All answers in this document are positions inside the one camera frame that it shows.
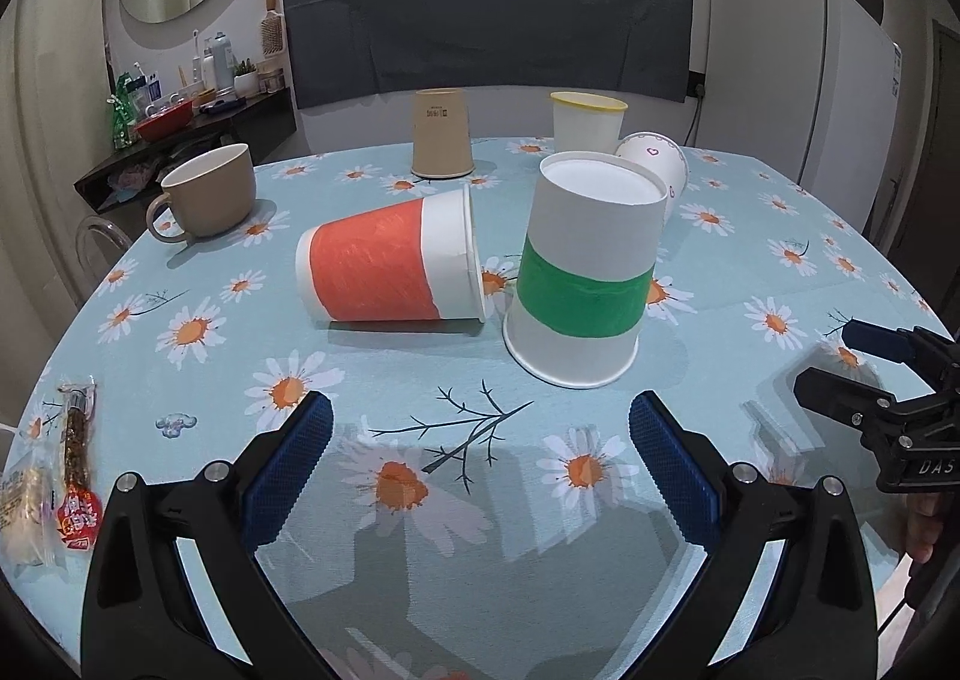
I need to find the green striped paper cup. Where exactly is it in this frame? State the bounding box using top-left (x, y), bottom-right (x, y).
top-left (503, 151), bottom-right (669, 389)

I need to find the pink hearts paper cup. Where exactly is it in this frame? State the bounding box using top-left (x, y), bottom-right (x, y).
top-left (615, 131), bottom-right (690, 214)

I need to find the yellow rimmed white cup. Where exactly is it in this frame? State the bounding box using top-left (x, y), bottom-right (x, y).
top-left (550, 91), bottom-right (628, 154)

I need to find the orange striped paper cup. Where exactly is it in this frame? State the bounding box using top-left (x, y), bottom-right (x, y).
top-left (295, 186), bottom-right (488, 324)

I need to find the brown paper cup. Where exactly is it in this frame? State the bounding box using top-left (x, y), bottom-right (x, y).
top-left (412, 89), bottom-right (475, 180)

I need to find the person's right hand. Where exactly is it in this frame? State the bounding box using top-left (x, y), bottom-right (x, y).
top-left (905, 494), bottom-right (947, 565)

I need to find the red snack stick packet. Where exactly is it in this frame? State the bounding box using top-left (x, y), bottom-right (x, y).
top-left (53, 378), bottom-right (103, 552)

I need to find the clear cracker snack packet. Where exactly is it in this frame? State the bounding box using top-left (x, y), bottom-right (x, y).
top-left (2, 441), bottom-right (60, 568)

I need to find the white refrigerator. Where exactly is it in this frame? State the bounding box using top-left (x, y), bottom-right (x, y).
top-left (697, 0), bottom-right (903, 230)

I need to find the daisy print tablecloth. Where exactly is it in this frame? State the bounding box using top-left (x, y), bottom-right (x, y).
top-left (18, 146), bottom-right (937, 678)

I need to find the beige ceramic mug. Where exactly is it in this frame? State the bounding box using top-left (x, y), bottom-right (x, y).
top-left (146, 143), bottom-right (257, 243)

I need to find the black side shelf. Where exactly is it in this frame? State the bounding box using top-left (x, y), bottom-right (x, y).
top-left (73, 87), bottom-right (296, 214)

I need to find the green plastic bottle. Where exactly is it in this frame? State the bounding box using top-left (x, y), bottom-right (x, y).
top-left (109, 73), bottom-right (137, 151)

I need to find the red bowl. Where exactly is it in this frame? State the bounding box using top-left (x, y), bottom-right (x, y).
top-left (135, 100), bottom-right (194, 144)

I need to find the beige curtain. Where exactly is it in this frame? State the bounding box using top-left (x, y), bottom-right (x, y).
top-left (2, 0), bottom-right (109, 423)

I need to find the small potted plant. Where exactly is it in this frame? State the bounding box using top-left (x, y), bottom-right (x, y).
top-left (233, 59), bottom-right (259, 98)

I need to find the white thermos bottle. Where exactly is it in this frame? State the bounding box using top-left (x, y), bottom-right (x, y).
top-left (210, 32), bottom-right (235, 91)

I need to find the wooden hairbrush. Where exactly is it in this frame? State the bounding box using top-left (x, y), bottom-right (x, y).
top-left (260, 0), bottom-right (285, 58)

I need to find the metal chair frame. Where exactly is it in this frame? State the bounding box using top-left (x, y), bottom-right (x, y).
top-left (73, 215), bottom-right (133, 287)

